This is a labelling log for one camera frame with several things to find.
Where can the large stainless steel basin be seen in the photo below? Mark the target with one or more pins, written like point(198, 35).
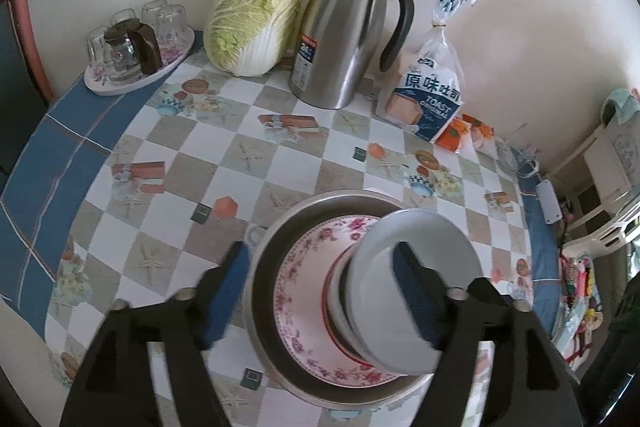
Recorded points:
point(265, 307)

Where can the round pink floral plate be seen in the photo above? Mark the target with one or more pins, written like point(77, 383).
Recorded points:
point(305, 287)

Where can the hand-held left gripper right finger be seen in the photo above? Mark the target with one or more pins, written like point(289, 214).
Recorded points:
point(415, 302)

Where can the pink foam strip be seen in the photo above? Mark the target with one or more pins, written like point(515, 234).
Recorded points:
point(30, 32)

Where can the red rim strawberry bowl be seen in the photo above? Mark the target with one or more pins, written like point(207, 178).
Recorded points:
point(334, 307)

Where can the white deep bowl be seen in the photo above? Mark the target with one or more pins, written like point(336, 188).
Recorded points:
point(380, 297)

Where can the white oval tray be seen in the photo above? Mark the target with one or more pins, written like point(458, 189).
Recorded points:
point(130, 86)

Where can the colourful toy pile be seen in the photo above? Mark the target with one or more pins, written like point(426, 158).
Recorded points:
point(580, 302)

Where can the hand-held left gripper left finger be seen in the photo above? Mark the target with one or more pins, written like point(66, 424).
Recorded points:
point(225, 302)

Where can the checkered printed tablecloth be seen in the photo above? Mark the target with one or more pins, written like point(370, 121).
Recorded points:
point(150, 217)

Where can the dark blue furniture panel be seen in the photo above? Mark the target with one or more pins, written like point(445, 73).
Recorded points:
point(15, 72)

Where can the white power strip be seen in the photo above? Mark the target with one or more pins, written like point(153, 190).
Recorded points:
point(549, 202)

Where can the toast bread bag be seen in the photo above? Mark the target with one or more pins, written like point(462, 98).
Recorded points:
point(425, 92)

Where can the teal cloth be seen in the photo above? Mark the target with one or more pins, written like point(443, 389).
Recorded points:
point(625, 104)

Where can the stainless steel thermos jug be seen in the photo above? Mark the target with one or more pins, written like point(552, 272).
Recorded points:
point(335, 47)

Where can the clear drinking glass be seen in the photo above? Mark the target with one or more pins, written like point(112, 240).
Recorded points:
point(172, 27)
point(95, 49)
point(122, 18)
point(152, 12)

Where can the napa cabbage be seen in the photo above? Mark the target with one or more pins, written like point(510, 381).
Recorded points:
point(250, 22)

